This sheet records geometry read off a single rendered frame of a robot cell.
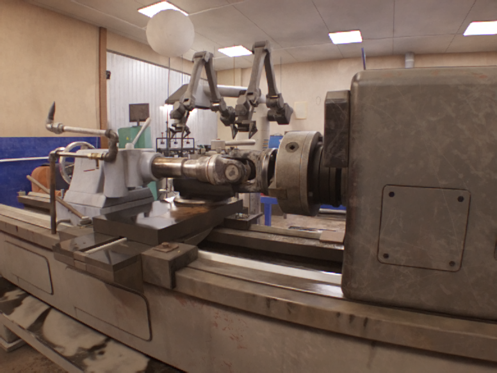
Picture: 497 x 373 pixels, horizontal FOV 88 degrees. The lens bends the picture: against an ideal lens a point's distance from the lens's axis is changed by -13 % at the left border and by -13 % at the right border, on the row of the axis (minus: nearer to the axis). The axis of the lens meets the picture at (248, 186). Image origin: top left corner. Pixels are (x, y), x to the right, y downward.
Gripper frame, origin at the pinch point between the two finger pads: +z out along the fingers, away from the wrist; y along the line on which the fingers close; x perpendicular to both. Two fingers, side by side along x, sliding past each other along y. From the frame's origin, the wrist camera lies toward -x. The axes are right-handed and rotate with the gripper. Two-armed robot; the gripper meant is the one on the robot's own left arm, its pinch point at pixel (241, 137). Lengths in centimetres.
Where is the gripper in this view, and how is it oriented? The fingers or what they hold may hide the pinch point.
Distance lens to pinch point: 159.3
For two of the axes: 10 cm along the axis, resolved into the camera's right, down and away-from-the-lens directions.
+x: 3.9, 3.8, 8.4
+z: -2.3, 9.2, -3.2
